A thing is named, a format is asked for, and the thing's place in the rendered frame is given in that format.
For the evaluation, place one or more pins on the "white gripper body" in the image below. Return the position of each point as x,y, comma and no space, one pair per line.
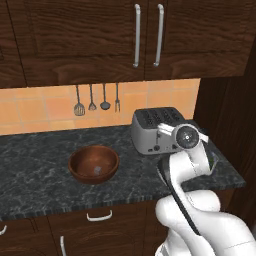
164,127

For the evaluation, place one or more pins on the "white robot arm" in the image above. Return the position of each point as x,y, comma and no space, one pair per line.
200,216

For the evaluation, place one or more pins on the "glass of lemonade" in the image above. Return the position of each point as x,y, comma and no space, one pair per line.
213,161

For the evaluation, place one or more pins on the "ice cube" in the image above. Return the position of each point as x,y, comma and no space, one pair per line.
97,170

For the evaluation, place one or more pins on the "brown wooden bowl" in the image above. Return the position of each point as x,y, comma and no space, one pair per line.
83,160

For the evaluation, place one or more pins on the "silver toaster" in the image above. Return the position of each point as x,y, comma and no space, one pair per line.
146,136

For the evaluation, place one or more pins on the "metal meat fork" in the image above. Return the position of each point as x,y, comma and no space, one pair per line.
117,103

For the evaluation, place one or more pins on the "metal ladle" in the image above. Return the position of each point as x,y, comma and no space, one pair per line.
105,105

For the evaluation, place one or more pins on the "dark wood tall cabinet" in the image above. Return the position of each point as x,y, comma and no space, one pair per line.
230,116

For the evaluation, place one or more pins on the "metal slotted spatula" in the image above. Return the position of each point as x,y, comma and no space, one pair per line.
79,108

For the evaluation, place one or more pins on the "dark wood drawer front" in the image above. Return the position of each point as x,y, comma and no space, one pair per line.
23,230
126,216

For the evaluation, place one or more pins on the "dark wood wall cupboard door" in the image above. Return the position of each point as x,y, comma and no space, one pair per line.
10,50
76,40
206,36

